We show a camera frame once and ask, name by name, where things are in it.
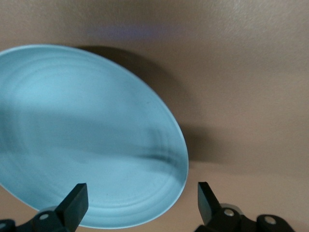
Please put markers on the blue plate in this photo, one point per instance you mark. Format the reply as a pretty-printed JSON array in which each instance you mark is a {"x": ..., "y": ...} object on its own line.
[{"x": 84, "y": 120}]

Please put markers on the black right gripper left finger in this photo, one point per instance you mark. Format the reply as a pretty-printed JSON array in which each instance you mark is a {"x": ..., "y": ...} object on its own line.
[{"x": 72, "y": 205}]

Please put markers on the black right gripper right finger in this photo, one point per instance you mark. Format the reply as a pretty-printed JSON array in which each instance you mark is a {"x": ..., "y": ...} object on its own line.
[{"x": 207, "y": 203}]

